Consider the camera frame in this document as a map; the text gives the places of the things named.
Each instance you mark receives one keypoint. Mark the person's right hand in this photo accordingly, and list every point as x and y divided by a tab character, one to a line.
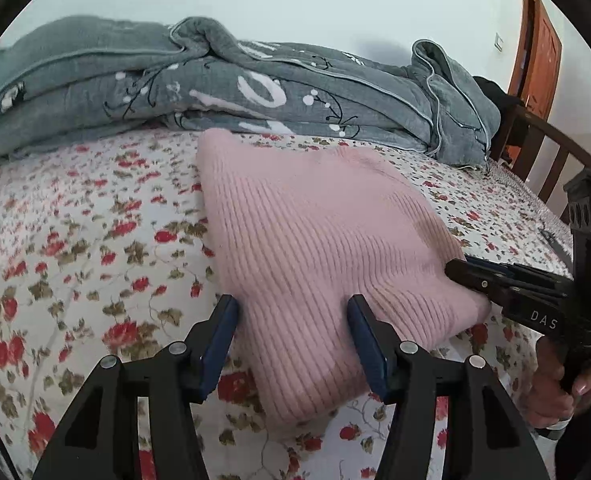
547	403

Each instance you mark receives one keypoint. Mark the black smartphone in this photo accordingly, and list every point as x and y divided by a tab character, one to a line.
558	249

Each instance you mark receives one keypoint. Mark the dark wooden bed frame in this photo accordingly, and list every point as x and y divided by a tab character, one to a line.
535	151

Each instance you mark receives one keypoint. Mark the orange wooden door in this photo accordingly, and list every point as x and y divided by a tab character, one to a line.
536	71

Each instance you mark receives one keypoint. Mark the white wall switch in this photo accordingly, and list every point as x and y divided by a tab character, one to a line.
499	43

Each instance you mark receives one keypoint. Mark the pink knitted sweater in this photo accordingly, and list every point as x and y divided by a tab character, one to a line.
295	235

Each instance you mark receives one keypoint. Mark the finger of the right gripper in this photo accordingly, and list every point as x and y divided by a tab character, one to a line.
502	290
518	271

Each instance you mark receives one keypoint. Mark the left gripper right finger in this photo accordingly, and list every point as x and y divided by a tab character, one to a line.
486	435

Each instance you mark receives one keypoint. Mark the floral red white bedsheet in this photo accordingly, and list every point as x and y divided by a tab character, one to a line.
103	247

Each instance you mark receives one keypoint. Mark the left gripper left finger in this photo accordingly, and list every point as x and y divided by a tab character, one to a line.
97	438

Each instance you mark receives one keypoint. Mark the black garment on headboard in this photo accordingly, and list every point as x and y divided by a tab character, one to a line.
502	100

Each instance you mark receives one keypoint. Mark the grey floral quilt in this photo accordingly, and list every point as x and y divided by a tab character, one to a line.
82	78

